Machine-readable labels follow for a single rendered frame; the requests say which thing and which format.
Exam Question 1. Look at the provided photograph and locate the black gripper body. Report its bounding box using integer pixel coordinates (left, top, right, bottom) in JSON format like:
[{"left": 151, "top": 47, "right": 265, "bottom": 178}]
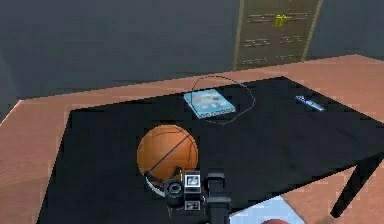
[{"left": 163, "top": 179, "right": 186, "bottom": 217}]

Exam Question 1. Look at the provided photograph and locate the black table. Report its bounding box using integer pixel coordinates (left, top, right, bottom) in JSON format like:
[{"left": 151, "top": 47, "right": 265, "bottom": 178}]
[{"left": 35, "top": 76, "right": 384, "bottom": 224}]

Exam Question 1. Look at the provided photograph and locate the pale blue cloth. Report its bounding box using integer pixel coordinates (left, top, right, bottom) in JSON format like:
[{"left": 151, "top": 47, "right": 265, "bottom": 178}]
[{"left": 229, "top": 195, "right": 306, "bottom": 224}]

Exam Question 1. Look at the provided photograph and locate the orange basketball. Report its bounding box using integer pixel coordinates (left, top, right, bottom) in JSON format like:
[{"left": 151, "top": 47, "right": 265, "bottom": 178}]
[{"left": 136, "top": 124, "right": 200, "bottom": 183}]

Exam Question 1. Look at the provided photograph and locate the red round object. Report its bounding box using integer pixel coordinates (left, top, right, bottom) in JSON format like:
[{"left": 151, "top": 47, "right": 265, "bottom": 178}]
[{"left": 260, "top": 218, "right": 290, "bottom": 224}]

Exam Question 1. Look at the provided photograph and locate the thin black cable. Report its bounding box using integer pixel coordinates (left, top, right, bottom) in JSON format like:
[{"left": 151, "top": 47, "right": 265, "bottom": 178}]
[{"left": 190, "top": 75, "right": 256, "bottom": 126}]

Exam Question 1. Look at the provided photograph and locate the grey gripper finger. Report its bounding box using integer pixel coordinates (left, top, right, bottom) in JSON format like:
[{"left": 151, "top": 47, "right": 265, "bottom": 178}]
[
  {"left": 143, "top": 170, "right": 168, "bottom": 198},
  {"left": 171, "top": 166, "right": 184, "bottom": 183}
]

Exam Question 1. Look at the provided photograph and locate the blue pen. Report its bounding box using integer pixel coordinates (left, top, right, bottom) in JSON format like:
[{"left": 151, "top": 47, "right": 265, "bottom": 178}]
[{"left": 295, "top": 95, "right": 326, "bottom": 112}]

